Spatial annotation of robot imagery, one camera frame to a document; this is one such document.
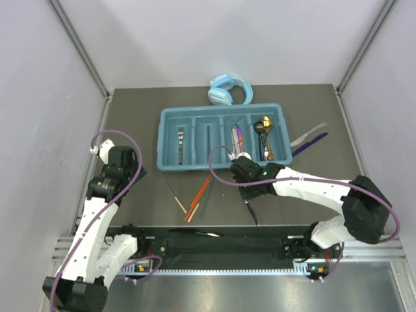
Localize black knife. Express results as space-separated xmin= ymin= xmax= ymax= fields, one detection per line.
xmin=245 ymin=201 xmax=259 ymax=226

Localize iridescent knife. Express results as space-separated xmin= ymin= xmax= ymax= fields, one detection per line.
xmin=235 ymin=123 xmax=244 ymax=153

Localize black spoon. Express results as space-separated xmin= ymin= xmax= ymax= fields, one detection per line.
xmin=253 ymin=121 xmax=265 ymax=161

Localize blue plastic cutlery tray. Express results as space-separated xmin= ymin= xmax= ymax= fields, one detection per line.
xmin=157 ymin=103 xmax=293 ymax=172

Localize gold spoon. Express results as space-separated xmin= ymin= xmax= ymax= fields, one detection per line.
xmin=262 ymin=116 xmax=274 ymax=161

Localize silver grey knife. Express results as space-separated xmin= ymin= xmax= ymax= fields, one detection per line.
xmin=168 ymin=228 xmax=225 ymax=237

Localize light blue headphones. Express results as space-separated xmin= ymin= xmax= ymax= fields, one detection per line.
xmin=207 ymin=74 xmax=254 ymax=106

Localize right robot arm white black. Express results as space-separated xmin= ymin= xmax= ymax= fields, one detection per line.
xmin=229 ymin=153 xmax=390 ymax=261

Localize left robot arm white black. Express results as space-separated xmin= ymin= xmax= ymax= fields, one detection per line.
xmin=43 ymin=139 xmax=148 ymax=311

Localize orange chopstick long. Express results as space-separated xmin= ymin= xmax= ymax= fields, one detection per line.
xmin=190 ymin=174 xmax=212 ymax=209

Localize orange chopstick lower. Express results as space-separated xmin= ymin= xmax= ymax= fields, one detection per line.
xmin=184 ymin=192 xmax=203 ymax=222

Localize pink knife in tray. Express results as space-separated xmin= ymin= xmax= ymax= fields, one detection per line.
xmin=231 ymin=123 xmax=243 ymax=154

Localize patterned fork in tray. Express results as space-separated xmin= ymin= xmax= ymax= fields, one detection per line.
xmin=177 ymin=127 xmax=185 ymax=165

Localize dark chopstick in tray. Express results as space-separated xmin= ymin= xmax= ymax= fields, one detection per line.
xmin=207 ymin=125 xmax=211 ymax=162

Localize dark blue utensil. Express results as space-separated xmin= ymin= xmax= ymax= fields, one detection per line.
xmin=292 ymin=132 xmax=328 ymax=157

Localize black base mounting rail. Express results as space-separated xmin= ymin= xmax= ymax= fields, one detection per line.
xmin=106 ymin=225 xmax=341 ymax=271

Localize slotted cable duct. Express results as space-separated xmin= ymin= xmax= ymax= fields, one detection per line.
xmin=120 ymin=261 xmax=329 ymax=277

